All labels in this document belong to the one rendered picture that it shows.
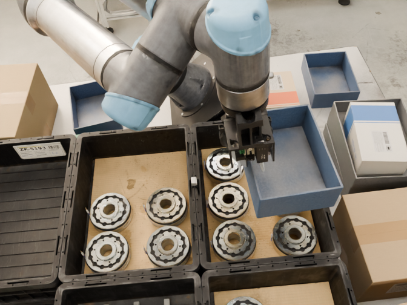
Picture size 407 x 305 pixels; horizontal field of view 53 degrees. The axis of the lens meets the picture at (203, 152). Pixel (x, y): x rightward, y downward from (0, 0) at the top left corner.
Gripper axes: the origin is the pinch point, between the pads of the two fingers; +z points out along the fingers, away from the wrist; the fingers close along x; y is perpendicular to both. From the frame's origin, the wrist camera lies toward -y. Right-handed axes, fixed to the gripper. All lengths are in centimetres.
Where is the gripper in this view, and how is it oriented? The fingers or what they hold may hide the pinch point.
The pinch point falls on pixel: (248, 158)
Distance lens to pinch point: 77.5
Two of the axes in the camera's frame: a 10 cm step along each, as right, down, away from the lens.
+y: 1.1, 8.1, -5.8
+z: 1.3, 5.7, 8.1
